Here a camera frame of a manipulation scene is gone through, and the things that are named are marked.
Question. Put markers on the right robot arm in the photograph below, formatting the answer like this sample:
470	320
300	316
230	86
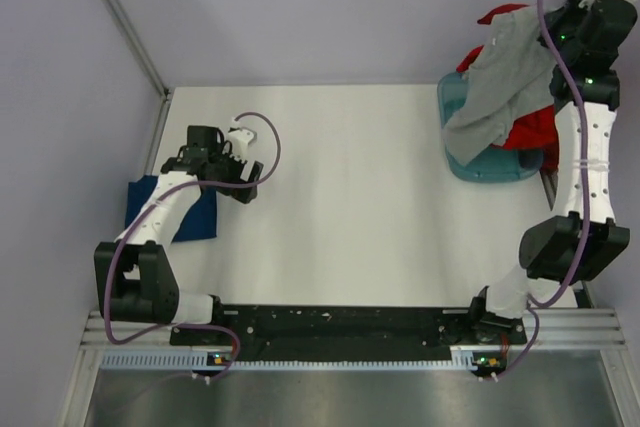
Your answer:
582	236

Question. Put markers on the teal plastic basket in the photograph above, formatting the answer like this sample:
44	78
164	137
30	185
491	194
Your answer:
493	165

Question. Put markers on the grey slotted cable duct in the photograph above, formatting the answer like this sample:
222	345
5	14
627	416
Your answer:
208	362

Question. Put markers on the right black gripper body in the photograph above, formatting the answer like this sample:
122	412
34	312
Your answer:
562	26

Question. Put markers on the left aluminium corner post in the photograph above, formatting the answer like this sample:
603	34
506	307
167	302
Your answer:
135	45

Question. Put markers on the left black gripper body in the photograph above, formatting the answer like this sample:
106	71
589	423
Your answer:
227	168

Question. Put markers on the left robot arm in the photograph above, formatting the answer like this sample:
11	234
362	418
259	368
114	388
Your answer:
134	278

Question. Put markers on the grey t shirt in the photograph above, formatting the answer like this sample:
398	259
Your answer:
500	82

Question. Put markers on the folded blue t shirt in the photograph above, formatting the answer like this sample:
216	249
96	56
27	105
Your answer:
200	222

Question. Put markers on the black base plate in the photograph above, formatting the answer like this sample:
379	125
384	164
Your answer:
331	333

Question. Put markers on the aluminium frame rail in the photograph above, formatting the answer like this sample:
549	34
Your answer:
560	329

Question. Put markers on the dark red t shirt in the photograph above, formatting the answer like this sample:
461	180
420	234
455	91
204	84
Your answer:
532	132

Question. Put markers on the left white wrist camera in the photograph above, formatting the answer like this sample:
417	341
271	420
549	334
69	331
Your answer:
240	138

